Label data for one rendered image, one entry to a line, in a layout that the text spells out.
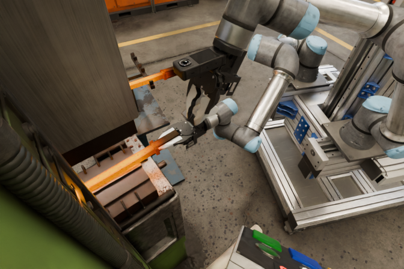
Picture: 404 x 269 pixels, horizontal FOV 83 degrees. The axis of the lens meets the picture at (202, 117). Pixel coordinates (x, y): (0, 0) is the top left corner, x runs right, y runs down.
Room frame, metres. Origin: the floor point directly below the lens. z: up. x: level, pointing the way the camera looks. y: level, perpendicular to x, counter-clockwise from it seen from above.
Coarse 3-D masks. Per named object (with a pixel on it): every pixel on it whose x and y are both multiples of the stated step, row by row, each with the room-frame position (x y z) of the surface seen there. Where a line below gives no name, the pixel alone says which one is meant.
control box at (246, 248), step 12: (240, 240) 0.14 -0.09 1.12; (252, 240) 0.16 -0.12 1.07; (240, 252) 0.11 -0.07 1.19; (252, 252) 0.11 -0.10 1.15; (264, 252) 0.12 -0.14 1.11; (276, 252) 0.13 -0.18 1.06; (288, 252) 0.14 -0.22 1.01; (228, 264) 0.09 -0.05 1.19; (240, 264) 0.08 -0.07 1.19; (252, 264) 0.08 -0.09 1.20; (264, 264) 0.09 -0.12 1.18; (276, 264) 0.09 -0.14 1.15; (288, 264) 0.10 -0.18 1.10; (300, 264) 0.11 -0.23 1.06
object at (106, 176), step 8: (168, 136) 0.50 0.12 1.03; (176, 136) 0.51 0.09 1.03; (152, 144) 0.47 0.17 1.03; (160, 144) 0.47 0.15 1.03; (144, 152) 0.44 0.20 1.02; (152, 152) 0.45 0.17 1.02; (128, 160) 0.41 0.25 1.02; (136, 160) 0.41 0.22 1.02; (112, 168) 0.38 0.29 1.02; (120, 168) 0.38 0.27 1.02; (128, 168) 0.39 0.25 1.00; (96, 176) 0.36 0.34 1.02; (104, 176) 0.36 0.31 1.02; (112, 176) 0.36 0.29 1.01; (88, 184) 0.33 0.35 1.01; (96, 184) 0.33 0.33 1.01
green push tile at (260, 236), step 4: (252, 232) 0.19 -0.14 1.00; (256, 232) 0.19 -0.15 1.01; (260, 232) 0.20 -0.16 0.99; (252, 236) 0.17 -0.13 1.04; (256, 236) 0.17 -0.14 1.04; (260, 236) 0.18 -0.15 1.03; (264, 236) 0.18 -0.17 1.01; (260, 240) 0.16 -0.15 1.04; (264, 240) 0.16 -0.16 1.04; (268, 240) 0.17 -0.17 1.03; (272, 240) 0.17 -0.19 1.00; (276, 240) 0.18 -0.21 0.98; (268, 244) 0.15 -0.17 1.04; (272, 244) 0.15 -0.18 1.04; (276, 244) 0.16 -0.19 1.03; (276, 248) 0.15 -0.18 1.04; (280, 248) 0.15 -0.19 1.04
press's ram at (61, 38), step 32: (0, 0) 0.23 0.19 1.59; (32, 0) 0.25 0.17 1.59; (64, 0) 0.26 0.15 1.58; (96, 0) 0.28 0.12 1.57; (0, 32) 0.22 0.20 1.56; (32, 32) 0.24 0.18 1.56; (64, 32) 0.25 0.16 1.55; (96, 32) 0.27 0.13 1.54; (0, 64) 0.21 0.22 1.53; (32, 64) 0.23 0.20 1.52; (64, 64) 0.24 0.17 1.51; (96, 64) 0.27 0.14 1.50; (32, 96) 0.21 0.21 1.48; (64, 96) 0.23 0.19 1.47; (96, 96) 0.26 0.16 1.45; (128, 96) 0.28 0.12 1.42; (64, 128) 0.22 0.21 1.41; (96, 128) 0.24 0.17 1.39
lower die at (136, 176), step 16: (112, 160) 0.43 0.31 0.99; (80, 176) 0.37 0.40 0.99; (128, 176) 0.37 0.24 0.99; (144, 176) 0.37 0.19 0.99; (96, 192) 0.31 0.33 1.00; (112, 192) 0.31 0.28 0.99; (128, 192) 0.32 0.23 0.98; (144, 192) 0.32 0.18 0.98; (112, 208) 0.27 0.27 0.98; (128, 208) 0.27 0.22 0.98
